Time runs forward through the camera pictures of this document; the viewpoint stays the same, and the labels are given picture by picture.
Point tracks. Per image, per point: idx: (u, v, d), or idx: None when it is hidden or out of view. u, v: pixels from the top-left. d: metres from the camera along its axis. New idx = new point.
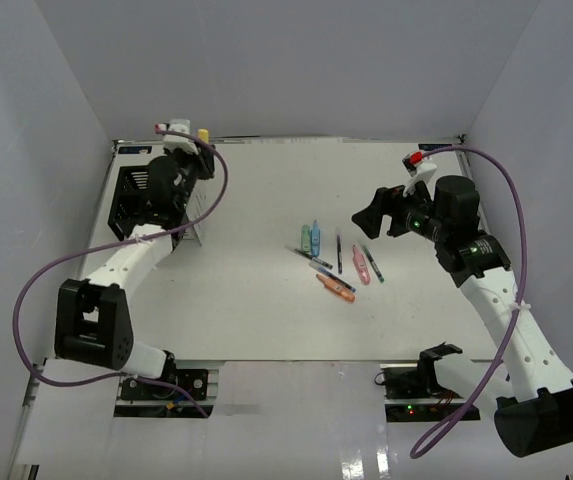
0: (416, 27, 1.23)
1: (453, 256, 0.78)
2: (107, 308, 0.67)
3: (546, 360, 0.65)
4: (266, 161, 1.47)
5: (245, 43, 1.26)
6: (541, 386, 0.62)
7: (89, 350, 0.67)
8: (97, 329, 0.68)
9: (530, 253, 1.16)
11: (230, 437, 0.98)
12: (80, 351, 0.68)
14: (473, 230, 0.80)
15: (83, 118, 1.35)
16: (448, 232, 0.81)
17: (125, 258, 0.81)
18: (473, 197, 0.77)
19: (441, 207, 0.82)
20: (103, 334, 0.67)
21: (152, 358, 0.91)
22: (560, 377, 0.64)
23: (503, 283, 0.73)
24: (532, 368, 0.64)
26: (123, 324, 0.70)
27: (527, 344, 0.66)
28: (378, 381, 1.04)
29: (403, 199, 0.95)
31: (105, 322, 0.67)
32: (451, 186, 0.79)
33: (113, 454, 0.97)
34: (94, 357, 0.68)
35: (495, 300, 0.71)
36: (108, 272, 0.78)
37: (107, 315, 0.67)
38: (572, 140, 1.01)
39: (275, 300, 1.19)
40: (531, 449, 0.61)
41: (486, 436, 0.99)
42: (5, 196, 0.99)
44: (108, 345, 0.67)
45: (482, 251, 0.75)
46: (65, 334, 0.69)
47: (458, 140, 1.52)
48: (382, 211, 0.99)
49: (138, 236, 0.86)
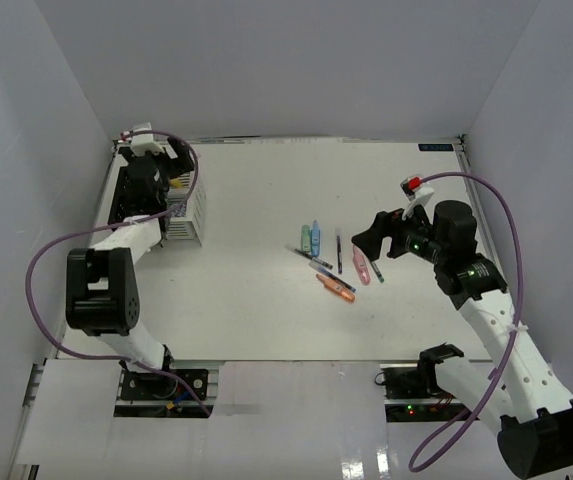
0: (416, 28, 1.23)
1: (451, 279, 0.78)
2: (118, 262, 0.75)
3: (545, 381, 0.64)
4: (265, 161, 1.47)
5: (244, 43, 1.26)
6: (540, 407, 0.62)
7: (103, 307, 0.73)
8: (109, 287, 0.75)
9: (529, 254, 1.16)
11: (230, 437, 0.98)
12: (94, 311, 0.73)
14: (471, 254, 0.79)
15: (83, 118, 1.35)
16: (447, 256, 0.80)
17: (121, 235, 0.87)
18: (472, 222, 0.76)
19: (440, 232, 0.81)
20: (116, 290, 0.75)
21: (152, 351, 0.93)
22: (560, 398, 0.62)
23: (501, 304, 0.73)
24: (531, 389, 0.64)
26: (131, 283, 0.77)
27: (525, 365, 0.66)
28: (378, 381, 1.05)
29: (402, 223, 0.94)
31: (117, 278, 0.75)
32: (451, 211, 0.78)
33: (113, 455, 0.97)
34: (106, 314, 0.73)
35: (493, 322, 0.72)
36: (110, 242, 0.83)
37: (120, 271, 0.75)
38: (571, 140, 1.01)
39: (275, 300, 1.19)
40: (533, 470, 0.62)
41: (486, 436, 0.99)
42: (5, 195, 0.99)
44: (119, 298, 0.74)
45: (480, 274, 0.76)
46: (76, 299, 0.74)
47: (458, 140, 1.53)
48: (382, 233, 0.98)
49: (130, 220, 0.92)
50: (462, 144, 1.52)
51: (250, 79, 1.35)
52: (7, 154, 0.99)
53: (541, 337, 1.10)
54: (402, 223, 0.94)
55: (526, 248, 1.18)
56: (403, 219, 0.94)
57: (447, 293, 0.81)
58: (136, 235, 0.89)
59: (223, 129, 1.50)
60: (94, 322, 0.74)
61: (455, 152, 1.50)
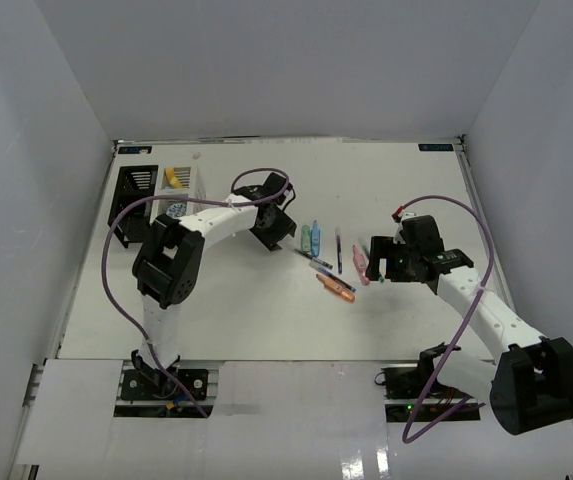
0: (415, 28, 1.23)
1: (426, 267, 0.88)
2: (186, 251, 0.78)
3: (514, 324, 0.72)
4: (265, 160, 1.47)
5: (244, 43, 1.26)
6: (513, 342, 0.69)
7: (159, 276, 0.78)
8: (171, 266, 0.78)
9: (530, 253, 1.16)
11: (230, 437, 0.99)
12: (155, 275, 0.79)
14: (439, 247, 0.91)
15: (83, 118, 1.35)
16: (418, 252, 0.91)
17: (213, 215, 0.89)
18: (430, 220, 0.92)
19: (406, 238, 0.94)
20: (175, 270, 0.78)
21: (170, 346, 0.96)
22: (530, 335, 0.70)
23: (469, 275, 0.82)
24: (501, 331, 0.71)
26: (191, 269, 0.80)
27: (495, 315, 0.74)
28: (378, 381, 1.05)
29: (393, 245, 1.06)
31: (179, 262, 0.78)
32: (412, 217, 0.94)
33: (113, 454, 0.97)
34: (159, 286, 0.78)
35: (462, 288, 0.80)
36: (197, 221, 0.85)
37: (184, 259, 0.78)
38: (571, 140, 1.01)
39: (275, 299, 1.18)
40: (526, 419, 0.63)
41: (486, 435, 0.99)
42: (4, 194, 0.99)
44: (173, 278, 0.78)
45: (449, 257, 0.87)
46: (146, 257, 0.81)
47: (458, 140, 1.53)
48: (376, 254, 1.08)
49: (230, 202, 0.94)
50: (462, 144, 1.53)
51: (251, 79, 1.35)
52: (7, 154, 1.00)
53: None
54: (393, 246, 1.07)
55: (526, 248, 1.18)
56: (394, 242, 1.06)
57: (426, 283, 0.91)
58: (227, 220, 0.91)
59: (223, 129, 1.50)
60: (149, 282, 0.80)
61: (455, 153, 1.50)
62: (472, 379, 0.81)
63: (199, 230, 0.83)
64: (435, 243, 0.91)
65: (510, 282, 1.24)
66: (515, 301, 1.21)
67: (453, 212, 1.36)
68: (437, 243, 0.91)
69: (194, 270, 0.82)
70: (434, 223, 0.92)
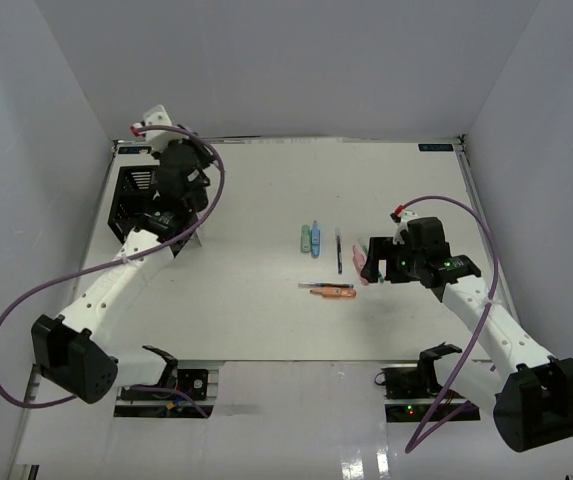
0: (416, 28, 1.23)
1: (431, 273, 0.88)
2: (76, 359, 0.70)
3: (522, 342, 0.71)
4: (265, 160, 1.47)
5: (243, 43, 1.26)
6: (520, 362, 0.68)
7: (67, 381, 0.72)
8: (72, 373, 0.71)
9: (530, 253, 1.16)
11: (230, 437, 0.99)
12: (66, 376, 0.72)
14: (446, 253, 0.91)
15: (83, 118, 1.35)
16: (424, 257, 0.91)
17: (104, 291, 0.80)
18: (437, 224, 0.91)
19: (412, 240, 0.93)
20: (77, 376, 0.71)
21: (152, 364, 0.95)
22: (538, 354, 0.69)
23: (476, 286, 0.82)
24: (509, 349, 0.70)
26: (97, 362, 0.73)
27: (502, 331, 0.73)
28: (378, 381, 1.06)
29: (393, 246, 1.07)
31: (75, 368, 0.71)
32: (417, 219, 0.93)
33: (113, 454, 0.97)
34: (71, 389, 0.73)
35: (470, 299, 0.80)
36: (85, 309, 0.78)
37: (79, 366, 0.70)
38: (570, 141, 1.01)
39: (275, 300, 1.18)
40: (530, 437, 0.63)
41: (485, 435, 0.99)
42: (4, 193, 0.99)
44: (80, 382, 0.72)
45: (455, 264, 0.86)
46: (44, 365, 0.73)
47: (458, 140, 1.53)
48: (376, 255, 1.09)
49: (125, 258, 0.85)
50: (462, 145, 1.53)
51: (250, 79, 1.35)
52: (7, 154, 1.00)
53: (541, 336, 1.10)
54: (393, 247, 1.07)
55: (526, 248, 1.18)
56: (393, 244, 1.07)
57: (430, 289, 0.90)
58: (123, 286, 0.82)
59: (223, 129, 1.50)
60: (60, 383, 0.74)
61: (455, 153, 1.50)
62: (475, 389, 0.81)
63: (86, 327, 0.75)
64: (441, 249, 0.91)
65: (510, 282, 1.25)
66: (515, 301, 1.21)
67: (453, 212, 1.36)
68: (444, 248, 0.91)
69: (104, 358, 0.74)
70: (442, 228, 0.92)
